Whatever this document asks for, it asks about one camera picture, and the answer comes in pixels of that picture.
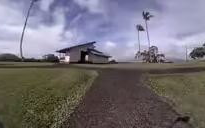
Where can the clump of low palms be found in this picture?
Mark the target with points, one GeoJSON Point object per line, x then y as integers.
{"type": "Point", "coordinates": [150, 56]}

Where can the small distant building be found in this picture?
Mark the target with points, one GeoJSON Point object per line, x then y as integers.
{"type": "Point", "coordinates": [50, 57]}

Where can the leaning bare palm tree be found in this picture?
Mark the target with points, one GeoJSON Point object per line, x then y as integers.
{"type": "Point", "coordinates": [23, 30]}

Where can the green grass strip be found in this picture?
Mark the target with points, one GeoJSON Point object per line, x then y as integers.
{"type": "Point", "coordinates": [130, 65]}

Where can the dark rounded bush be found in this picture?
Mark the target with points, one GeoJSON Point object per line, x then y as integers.
{"type": "Point", "coordinates": [5, 57]}

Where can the clump of dark trees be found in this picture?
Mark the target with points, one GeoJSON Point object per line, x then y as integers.
{"type": "Point", "coordinates": [203, 51]}

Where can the green grass field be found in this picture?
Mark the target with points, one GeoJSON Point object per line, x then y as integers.
{"type": "Point", "coordinates": [26, 91]}
{"type": "Point", "coordinates": [190, 90]}

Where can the dark brown gravel path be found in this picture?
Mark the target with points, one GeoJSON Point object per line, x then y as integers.
{"type": "Point", "coordinates": [118, 100]}

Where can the thin pole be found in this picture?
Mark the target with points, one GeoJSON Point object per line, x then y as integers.
{"type": "Point", "coordinates": [186, 53]}

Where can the white building with blue roof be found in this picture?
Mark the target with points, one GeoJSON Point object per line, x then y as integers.
{"type": "Point", "coordinates": [77, 53]}

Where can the tall palm tree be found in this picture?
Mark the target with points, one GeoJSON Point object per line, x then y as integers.
{"type": "Point", "coordinates": [139, 36]}
{"type": "Point", "coordinates": [146, 26]}

